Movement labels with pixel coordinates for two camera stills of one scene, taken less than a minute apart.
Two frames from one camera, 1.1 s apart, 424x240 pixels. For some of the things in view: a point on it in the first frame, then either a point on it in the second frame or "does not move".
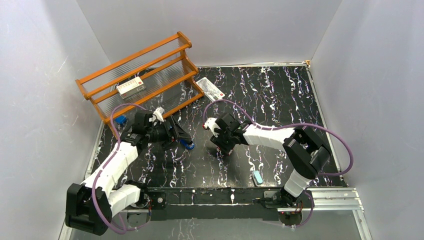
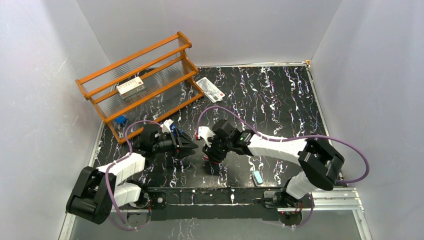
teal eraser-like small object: x=258 y=177 does not move
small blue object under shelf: x=121 y=119 does not move
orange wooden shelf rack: x=150 y=84 does not move
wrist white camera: x=210 y=122 -> x=205 y=133
